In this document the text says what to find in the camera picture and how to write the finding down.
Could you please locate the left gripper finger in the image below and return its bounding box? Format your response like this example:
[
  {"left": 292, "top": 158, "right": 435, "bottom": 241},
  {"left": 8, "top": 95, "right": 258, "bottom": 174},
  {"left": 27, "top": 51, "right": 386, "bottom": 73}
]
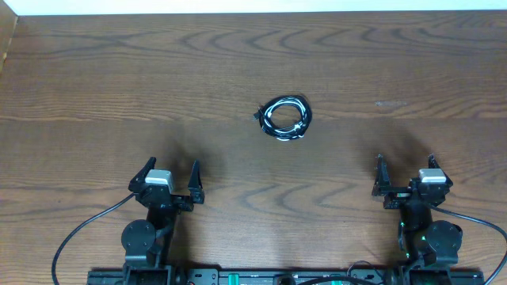
[
  {"left": 128, "top": 157, "right": 156, "bottom": 192},
  {"left": 188, "top": 160, "right": 205, "bottom": 204}
]

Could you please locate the white cable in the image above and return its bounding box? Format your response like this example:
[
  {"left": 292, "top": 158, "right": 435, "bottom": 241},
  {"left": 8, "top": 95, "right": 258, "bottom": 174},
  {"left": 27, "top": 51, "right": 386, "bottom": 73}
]
[{"left": 265, "top": 97, "right": 308, "bottom": 142}]

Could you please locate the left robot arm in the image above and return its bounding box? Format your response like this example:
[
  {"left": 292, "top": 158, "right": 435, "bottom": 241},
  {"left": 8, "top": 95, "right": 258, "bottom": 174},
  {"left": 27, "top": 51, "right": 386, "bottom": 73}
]
[{"left": 121, "top": 157, "right": 205, "bottom": 284}]

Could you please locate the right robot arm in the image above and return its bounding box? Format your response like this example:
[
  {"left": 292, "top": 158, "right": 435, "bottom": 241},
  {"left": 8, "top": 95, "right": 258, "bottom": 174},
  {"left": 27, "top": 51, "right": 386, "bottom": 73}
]
[{"left": 372, "top": 154, "right": 463, "bottom": 284}]

